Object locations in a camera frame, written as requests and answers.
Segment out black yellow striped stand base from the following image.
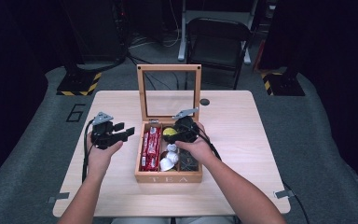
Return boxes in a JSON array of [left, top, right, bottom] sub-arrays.
[[56, 70, 103, 97], [260, 71, 306, 97]]

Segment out black folding chair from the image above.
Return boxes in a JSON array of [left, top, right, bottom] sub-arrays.
[[185, 17, 254, 91]]

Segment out left hand-held gripper cable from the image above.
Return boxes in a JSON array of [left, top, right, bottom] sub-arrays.
[[81, 119, 95, 184]]

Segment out red snack packet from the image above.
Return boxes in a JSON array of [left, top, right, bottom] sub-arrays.
[[140, 130, 150, 172], [147, 125, 162, 172]]

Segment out right hand-held gripper cable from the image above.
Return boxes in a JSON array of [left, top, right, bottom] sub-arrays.
[[195, 126, 310, 224]]

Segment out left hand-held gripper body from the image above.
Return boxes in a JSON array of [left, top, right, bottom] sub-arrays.
[[89, 111, 126, 150]]

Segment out dark curtain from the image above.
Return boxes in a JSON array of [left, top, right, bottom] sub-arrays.
[[259, 0, 358, 200], [0, 0, 76, 194]]

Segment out person's right hand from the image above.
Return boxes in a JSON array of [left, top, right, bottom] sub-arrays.
[[174, 121, 219, 166]]

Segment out wooden box with glass lid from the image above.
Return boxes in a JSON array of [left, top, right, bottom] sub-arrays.
[[134, 63, 203, 184]]

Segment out grey tape strip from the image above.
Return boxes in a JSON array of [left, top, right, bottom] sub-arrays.
[[273, 189, 295, 200], [47, 191, 71, 204]]

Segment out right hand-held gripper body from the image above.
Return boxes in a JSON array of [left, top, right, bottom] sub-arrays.
[[172, 106, 200, 145]]

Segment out yellow capsule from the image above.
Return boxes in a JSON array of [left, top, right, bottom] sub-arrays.
[[162, 126, 179, 137]]

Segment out dark tea bags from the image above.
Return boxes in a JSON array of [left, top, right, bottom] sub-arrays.
[[180, 148, 200, 173]]

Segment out floor cables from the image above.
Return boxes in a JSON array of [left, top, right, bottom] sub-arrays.
[[126, 6, 182, 91]]

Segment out person's left hand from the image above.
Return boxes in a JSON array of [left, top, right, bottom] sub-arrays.
[[86, 131, 124, 181]]

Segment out hand-held gripper cable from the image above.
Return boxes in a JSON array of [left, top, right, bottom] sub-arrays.
[[81, 119, 95, 184], [195, 126, 310, 224]]

